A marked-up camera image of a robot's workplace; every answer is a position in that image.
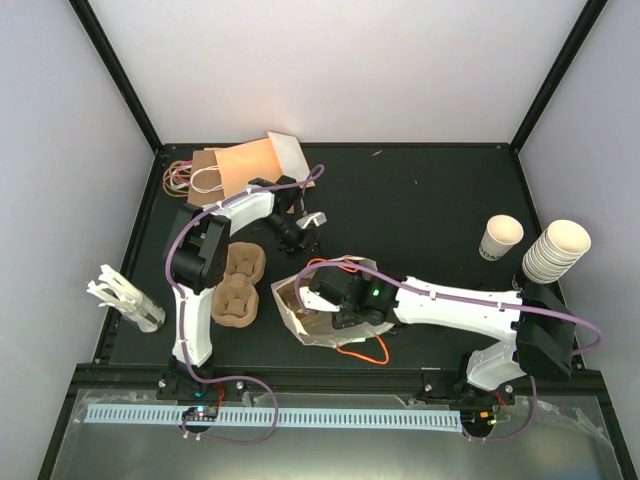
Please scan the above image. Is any printed white paper bag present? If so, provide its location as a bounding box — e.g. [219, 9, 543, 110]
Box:
[271, 274, 392, 366]

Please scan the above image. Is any brown pulp cup carrier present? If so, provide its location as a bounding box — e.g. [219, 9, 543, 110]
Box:
[211, 242, 266, 328]

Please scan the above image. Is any single paper coffee cup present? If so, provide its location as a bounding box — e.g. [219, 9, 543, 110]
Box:
[479, 214, 524, 261]

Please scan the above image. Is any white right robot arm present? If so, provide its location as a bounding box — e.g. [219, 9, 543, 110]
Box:
[300, 270, 575, 403]

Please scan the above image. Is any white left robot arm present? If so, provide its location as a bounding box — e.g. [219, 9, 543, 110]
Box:
[164, 172, 320, 399]

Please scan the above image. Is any orange kraft paper bag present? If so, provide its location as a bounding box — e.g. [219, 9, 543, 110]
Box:
[215, 132, 310, 198]

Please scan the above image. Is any brown kraft paper bag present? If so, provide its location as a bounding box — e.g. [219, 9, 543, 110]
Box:
[163, 148, 225, 206]

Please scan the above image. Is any stack of paper cups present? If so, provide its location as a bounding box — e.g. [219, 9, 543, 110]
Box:
[512, 219, 592, 291]

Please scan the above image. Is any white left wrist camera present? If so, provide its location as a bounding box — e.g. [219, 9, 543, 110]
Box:
[296, 211, 327, 230]

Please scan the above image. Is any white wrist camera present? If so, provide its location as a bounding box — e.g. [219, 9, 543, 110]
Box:
[298, 286, 324, 311]
[296, 211, 327, 230]

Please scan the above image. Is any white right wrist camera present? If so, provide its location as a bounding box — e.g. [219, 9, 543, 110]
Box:
[298, 286, 324, 311]

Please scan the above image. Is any white slotted cable rail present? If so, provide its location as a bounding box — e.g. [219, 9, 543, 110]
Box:
[84, 404, 462, 433]

